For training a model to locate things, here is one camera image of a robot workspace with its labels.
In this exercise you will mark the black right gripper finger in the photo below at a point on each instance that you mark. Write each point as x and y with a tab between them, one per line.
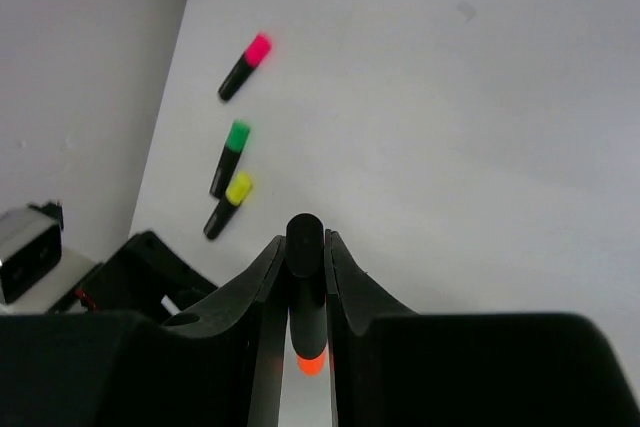
391	366

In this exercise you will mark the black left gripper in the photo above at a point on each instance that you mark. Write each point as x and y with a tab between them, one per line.
218	363

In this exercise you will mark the orange highlighter marker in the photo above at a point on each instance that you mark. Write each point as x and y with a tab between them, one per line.
304	260

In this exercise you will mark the pink highlighter marker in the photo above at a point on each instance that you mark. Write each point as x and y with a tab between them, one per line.
250	59

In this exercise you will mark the yellow highlighter marker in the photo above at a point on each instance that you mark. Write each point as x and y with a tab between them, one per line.
236	193

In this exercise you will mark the green highlighter marker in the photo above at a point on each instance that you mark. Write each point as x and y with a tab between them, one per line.
229	158

